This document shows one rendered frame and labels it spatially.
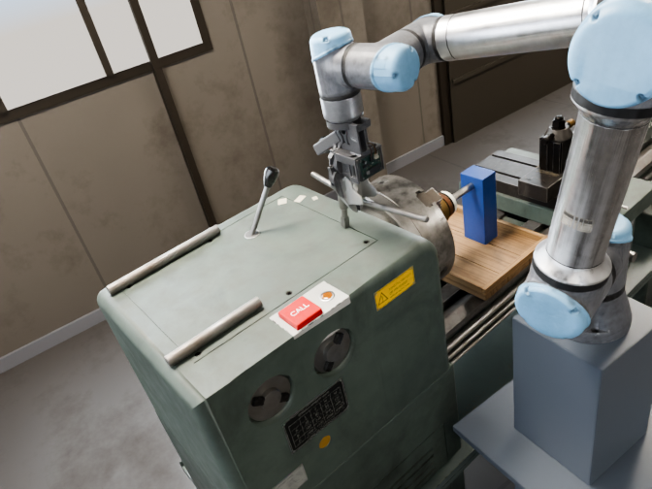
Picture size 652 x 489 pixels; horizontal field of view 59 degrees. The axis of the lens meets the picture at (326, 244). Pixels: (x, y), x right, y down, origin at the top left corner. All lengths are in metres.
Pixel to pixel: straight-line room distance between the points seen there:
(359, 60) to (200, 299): 0.55
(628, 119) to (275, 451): 0.80
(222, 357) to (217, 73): 2.46
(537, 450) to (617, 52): 0.95
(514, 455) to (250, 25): 2.63
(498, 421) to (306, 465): 0.50
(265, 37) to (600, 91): 2.80
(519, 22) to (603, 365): 0.60
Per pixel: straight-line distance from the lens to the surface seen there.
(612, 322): 1.17
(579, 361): 1.16
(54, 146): 3.15
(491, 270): 1.69
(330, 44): 1.01
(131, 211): 3.34
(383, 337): 1.19
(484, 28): 0.99
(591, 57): 0.75
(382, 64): 0.95
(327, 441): 1.24
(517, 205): 1.93
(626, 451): 1.48
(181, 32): 3.20
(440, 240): 1.40
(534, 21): 0.95
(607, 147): 0.82
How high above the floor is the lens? 1.92
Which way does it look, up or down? 33 degrees down
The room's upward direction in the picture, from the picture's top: 13 degrees counter-clockwise
